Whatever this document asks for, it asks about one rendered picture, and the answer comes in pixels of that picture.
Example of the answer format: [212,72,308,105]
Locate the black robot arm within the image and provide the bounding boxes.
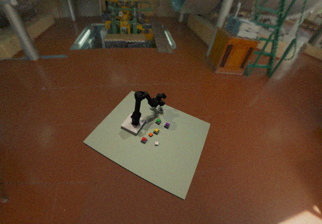
[131,91,165,126]

